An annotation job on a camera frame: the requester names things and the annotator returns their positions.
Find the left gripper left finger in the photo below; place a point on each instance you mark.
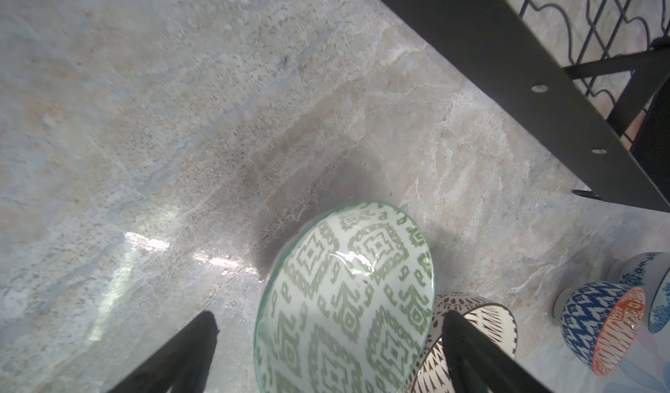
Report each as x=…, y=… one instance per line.
x=180, y=365

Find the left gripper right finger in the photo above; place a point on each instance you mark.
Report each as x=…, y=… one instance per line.
x=475, y=364

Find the green geometric pattern bowl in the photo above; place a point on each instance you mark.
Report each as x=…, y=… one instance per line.
x=348, y=304

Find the blue floral bowl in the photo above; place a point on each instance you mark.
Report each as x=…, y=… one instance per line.
x=650, y=271

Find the black wire dish rack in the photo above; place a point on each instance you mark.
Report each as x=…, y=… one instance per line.
x=488, y=42

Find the brown white pattern bowl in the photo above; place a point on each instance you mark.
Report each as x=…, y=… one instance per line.
x=493, y=319

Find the red geometric pattern bowl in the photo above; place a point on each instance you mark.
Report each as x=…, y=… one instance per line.
x=599, y=322

